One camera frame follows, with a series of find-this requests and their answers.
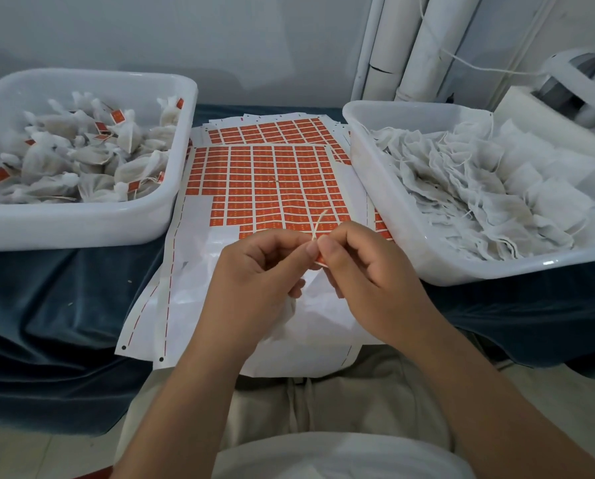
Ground person's left hand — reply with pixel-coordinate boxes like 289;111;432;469
197;229;323;356

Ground person's right hand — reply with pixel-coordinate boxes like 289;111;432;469
316;222;444;349

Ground white drawstring pouch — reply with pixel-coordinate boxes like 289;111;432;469
262;209;329;346

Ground person's left forearm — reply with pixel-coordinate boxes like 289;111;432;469
110;339;264;479

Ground person's right forearm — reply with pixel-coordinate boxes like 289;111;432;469
377;310;595;479

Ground white plastic bin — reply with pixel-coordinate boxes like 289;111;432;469
0;69;199;253
342;99;595;288

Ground sheet of orange labels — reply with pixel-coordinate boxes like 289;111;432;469
192;113;354;166
115;140;394;380

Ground beige trousers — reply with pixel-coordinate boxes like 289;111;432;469
115;344;479;465

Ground pile of empty white pouches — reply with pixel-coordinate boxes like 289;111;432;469
369;116;595;263

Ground white shirt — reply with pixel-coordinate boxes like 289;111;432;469
210;432;478;479

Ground thin white pipe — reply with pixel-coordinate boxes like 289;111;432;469
350;0;387;101

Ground thick white pipe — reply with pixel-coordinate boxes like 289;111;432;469
362;0;424;101
396;0;484;103

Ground pile of filled labelled pouches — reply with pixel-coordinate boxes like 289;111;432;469
0;91;185;204

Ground white foam block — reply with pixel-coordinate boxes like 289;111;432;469
493;85;595;166

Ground blue velvet cloth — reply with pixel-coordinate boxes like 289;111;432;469
0;103;595;437

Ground white and grey machine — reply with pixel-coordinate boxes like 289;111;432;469
531;47;595;128

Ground white cord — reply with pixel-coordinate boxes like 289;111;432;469
419;0;553;78

